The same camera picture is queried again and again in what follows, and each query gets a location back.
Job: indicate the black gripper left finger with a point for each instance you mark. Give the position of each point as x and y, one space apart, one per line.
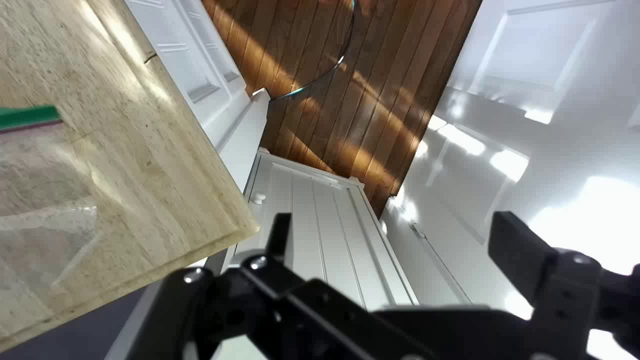
278 237

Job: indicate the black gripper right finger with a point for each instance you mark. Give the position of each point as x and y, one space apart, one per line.
522 257

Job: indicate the clear ziploc bag green strip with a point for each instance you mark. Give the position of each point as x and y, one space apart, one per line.
41 193

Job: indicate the white open shelf cabinet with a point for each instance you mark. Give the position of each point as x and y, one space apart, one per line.
320 227

